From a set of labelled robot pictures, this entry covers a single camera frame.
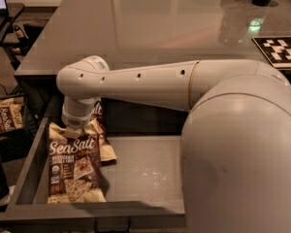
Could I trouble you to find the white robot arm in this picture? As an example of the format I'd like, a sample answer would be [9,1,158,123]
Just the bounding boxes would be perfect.
[56,56,291,233]

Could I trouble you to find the brown Sea Salt chip bag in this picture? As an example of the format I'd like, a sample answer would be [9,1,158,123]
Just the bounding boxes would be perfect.
[48,122,106,204]

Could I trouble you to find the black white fiducial marker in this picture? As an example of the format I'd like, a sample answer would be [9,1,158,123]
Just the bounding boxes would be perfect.
[252,36,291,69]

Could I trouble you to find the black plastic crate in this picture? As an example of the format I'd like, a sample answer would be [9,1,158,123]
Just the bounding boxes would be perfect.
[0,94,37,162]

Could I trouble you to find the open grey top drawer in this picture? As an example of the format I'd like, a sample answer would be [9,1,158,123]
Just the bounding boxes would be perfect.
[0,95,185,233]

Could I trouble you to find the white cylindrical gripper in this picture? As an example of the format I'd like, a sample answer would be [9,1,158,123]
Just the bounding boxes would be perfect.
[61,96,96,129]

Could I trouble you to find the chip bags in crate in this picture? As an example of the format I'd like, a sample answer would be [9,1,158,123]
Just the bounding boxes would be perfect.
[0,96,24,133]

